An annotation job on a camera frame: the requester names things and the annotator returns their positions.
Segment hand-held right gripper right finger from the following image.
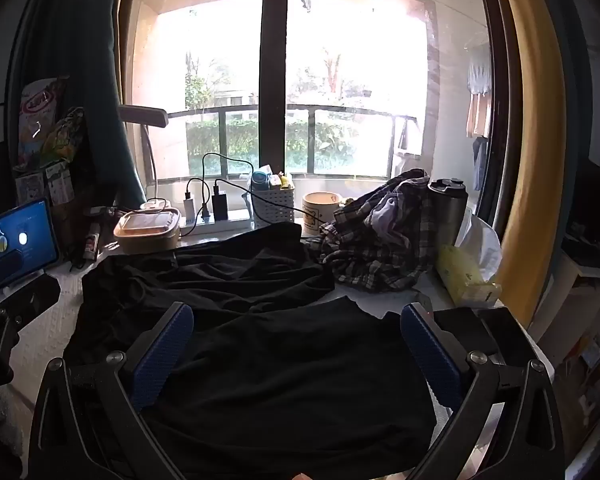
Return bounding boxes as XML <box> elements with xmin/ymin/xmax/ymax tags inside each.
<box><xmin>400</xmin><ymin>302</ymin><xmax>566</xmax><ymax>480</ymax></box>

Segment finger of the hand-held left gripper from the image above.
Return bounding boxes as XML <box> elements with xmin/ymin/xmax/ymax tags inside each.
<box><xmin>0</xmin><ymin>252</ymin><xmax>23</xmax><ymax>291</ymax></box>
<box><xmin>0</xmin><ymin>275</ymin><xmax>62</xmax><ymax>333</ymax></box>

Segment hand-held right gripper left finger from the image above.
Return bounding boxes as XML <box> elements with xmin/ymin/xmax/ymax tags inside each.
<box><xmin>27</xmin><ymin>301</ymin><xmax>196</xmax><ymax>480</ymax></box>

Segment black pants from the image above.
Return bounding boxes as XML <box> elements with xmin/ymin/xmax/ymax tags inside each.
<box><xmin>62</xmin><ymin>221</ymin><xmax>438</xmax><ymax>480</ymax></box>

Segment white textured table cover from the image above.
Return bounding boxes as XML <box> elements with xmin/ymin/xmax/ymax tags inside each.
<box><xmin>0</xmin><ymin>240</ymin><xmax>531</xmax><ymax>480</ymax></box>

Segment blue plastic bin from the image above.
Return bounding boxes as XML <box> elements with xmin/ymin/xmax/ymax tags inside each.
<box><xmin>0</xmin><ymin>199</ymin><xmax>61</xmax><ymax>288</ymax></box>

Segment spray can with red label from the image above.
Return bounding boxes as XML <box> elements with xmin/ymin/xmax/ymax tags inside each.
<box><xmin>82</xmin><ymin>222</ymin><xmax>102</xmax><ymax>263</ymax></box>

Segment yellow tissue pack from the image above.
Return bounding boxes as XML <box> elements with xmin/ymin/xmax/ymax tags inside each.
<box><xmin>436</xmin><ymin>244</ymin><xmax>502</xmax><ymax>308</ymax></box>

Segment small printed box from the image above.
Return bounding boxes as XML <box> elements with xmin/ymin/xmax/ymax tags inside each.
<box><xmin>45</xmin><ymin>161</ymin><xmax>76</xmax><ymax>206</ymax></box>
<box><xmin>14</xmin><ymin>172</ymin><xmax>46</xmax><ymax>206</ymax></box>

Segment lunch box with clear lid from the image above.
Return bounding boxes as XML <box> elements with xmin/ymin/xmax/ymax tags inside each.
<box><xmin>112</xmin><ymin>208</ymin><xmax>182</xmax><ymax>255</ymax></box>

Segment plaid shirt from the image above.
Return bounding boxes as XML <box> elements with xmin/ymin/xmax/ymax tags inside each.
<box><xmin>300</xmin><ymin>169</ymin><xmax>438</xmax><ymax>293</ymax></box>

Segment white plastic bag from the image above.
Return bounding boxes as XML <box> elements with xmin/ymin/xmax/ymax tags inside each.
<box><xmin>452</xmin><ymin>207</ymin><xmax>503</xmax><ymax>283</ymax></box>

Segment white power strip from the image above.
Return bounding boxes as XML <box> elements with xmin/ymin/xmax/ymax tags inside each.
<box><xmin>180</xmin><ymin>212</ymin><xmax>253</xmax><ymax>237</ymax></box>

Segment grey steel tumbler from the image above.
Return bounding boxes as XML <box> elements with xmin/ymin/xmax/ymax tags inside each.
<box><xmin>426</xmin><ymin>177</ymin><xmax>469</xmax><ymax>261</ymax></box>

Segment green snack bag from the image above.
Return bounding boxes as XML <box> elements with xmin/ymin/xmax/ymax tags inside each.
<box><xmin>40</xmin><ymin>106</ymin><xmax>86</xmax><ymax>168</ymax></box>

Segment large printed snack bag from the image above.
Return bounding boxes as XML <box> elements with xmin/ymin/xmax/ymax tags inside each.
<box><xmin>17</xmin><ymin>76</ymin><xmax>71</xmax><ymax>171</ymax></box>

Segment black charger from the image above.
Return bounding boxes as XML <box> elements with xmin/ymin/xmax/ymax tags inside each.
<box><xmin>211</xmin><ymin>185</ymin><xmax>229</xmax><ymax>221</ymax></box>

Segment cream mug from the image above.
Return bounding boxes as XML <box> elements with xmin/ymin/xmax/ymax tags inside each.
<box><xmin>301</xmin><ymin>191</ymin><xmax>344</xmax><ymax>237</ymax></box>

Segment white perforated basket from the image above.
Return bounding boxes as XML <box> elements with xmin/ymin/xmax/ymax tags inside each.
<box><xmin>250</xmin><ymin>185</ymin><xmax>297</xmax><ymax>226</ymax></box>

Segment white side shelf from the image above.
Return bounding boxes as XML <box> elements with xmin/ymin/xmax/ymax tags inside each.
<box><xmin>550</xmin><ymin>255</ymin><xmax>600</xmax><ymax>411</ymax></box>

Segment dark blue hanging garment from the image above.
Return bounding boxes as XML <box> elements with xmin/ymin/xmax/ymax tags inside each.
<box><xmin>472</xmin><ymin>137</ymin><xmax>488</xmax><ymax>191</ymax></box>

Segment grey desk lamp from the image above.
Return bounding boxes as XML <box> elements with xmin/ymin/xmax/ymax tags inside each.
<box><xmin>117</xmin><ymin>105</ymin><xmax>173</xmax><ymax>211</ymax></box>

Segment yellow curtain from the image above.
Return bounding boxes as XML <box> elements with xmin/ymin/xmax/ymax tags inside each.
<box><xmin>492</xmin><ymin>0</ymin><xmax>568</xmax><ymax>328</ymax></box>

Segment teal curtain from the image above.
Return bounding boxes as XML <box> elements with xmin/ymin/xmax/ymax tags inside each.
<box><xmin>7</xmin><ymin>0</ymin><xmax>148</xmax><ymax>206</ymax></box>

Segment beige hanging garment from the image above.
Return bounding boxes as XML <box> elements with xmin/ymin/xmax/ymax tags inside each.
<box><xmin>467</xmin><ymin>92</ymin><xmax>491</xmax><ymax>138</ymax></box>

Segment balcony railing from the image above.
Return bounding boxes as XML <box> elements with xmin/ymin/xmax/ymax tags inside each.
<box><xmin>167</xmin><ymin>104</ymin><xmax>421</xmax><ymax>178</ymax></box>

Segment grey hanging shirt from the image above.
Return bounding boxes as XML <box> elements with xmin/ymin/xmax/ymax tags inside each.
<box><xmin>467</xmin><ymin>50</ymin><xmax>493</xmax><ymax>96</ymax></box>

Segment black cable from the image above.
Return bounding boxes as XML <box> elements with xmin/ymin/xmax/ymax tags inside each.
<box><xmin>214</xmin><ymin>178</ymin><xmax>331</xmax><ymax>226</ymax></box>
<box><xmin>186</xmin><ymin>152</ymin><xmax>256</xmax><ymax>196</ymax></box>

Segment dark window frame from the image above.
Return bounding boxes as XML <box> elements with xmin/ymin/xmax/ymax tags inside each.
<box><xmin>115</xmin><ymin>0</ymin><xmax>511</xmax><ymax>241</ymax></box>

